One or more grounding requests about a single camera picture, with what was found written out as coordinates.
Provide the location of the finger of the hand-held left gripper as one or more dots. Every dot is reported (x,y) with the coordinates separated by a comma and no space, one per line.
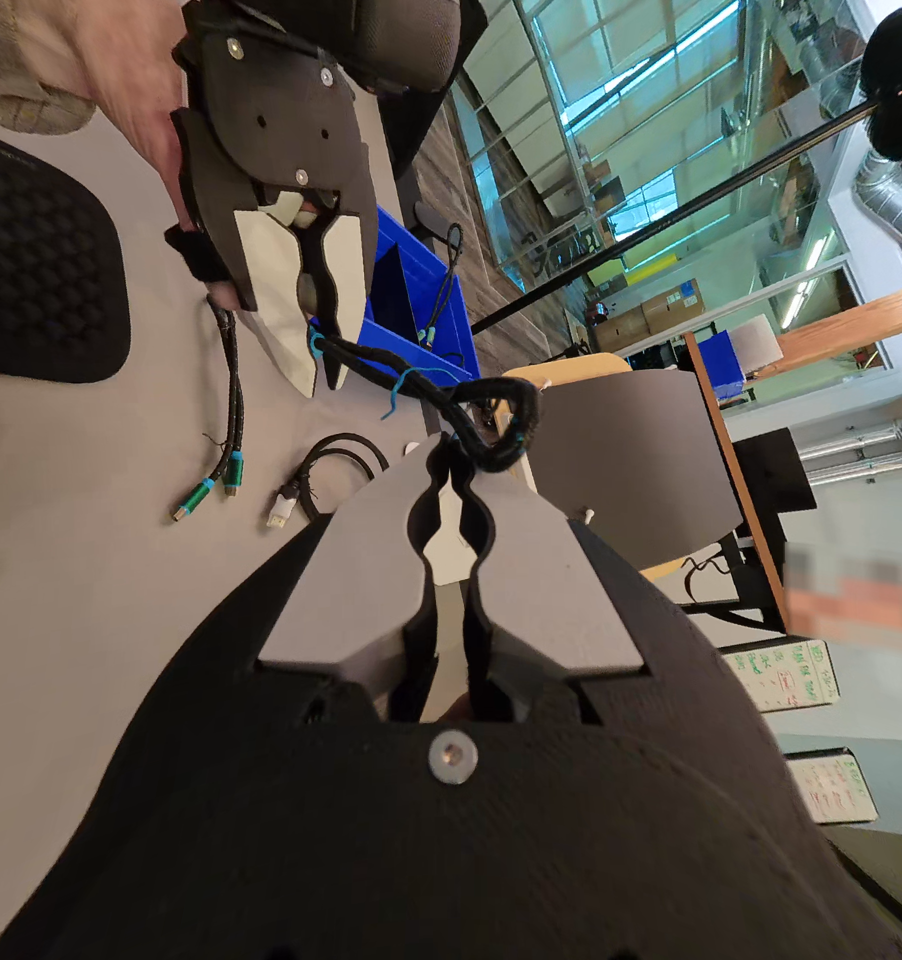
(271,285)
(350,262)

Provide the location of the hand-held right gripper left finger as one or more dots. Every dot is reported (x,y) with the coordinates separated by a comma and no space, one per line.
(353,585)

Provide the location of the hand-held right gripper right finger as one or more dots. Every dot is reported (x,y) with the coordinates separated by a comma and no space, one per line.
(556,592)

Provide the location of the blue twist tie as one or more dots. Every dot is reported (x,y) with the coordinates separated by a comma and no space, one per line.
(398,391)

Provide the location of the person's left forearm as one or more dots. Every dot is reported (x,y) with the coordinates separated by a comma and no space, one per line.
(23,75)

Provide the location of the person's left hand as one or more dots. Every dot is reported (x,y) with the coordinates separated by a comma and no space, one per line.
(136,90)

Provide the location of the blue plastic bin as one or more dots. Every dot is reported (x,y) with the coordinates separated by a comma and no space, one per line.
(421,300)

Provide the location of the wooden-edged black board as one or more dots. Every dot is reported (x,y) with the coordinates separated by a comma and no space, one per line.
(631,465)

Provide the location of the black mouse pad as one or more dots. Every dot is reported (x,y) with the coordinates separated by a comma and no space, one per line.
(38,262)

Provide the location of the whiteboard with green writing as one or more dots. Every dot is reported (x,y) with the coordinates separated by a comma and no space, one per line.
(781,675)

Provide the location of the wooden-edged dark desk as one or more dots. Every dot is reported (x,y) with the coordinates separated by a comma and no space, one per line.
(773,472)

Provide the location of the plain cardboard box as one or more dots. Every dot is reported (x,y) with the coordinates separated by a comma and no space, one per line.
(622,328)

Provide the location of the blue crate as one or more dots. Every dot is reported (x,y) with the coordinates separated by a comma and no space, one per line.
(725,371)

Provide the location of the cardboard box with blue label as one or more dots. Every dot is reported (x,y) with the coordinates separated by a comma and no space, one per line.
(672,301)

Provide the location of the whiteboard on black stand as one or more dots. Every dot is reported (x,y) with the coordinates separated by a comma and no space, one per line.
(833,787)

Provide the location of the black floor lamp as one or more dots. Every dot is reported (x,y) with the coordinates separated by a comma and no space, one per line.
(901,75)

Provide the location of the round silver duct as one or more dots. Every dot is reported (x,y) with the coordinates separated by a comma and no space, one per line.
(893,202)

